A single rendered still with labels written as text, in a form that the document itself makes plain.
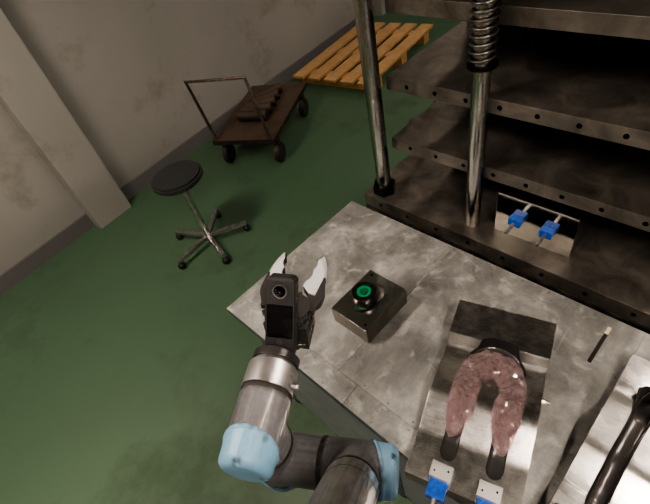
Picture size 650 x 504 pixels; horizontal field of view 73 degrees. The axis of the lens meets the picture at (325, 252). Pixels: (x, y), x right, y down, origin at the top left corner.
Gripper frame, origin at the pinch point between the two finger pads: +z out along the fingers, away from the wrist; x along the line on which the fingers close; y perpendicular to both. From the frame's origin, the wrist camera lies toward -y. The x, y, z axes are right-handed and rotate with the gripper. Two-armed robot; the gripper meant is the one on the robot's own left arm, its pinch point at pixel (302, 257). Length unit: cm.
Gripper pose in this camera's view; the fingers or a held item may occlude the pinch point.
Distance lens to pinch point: 77.4
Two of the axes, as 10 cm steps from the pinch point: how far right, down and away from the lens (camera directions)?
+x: 9.8, 1.0, -1.7
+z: 1.8, -7.3, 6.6
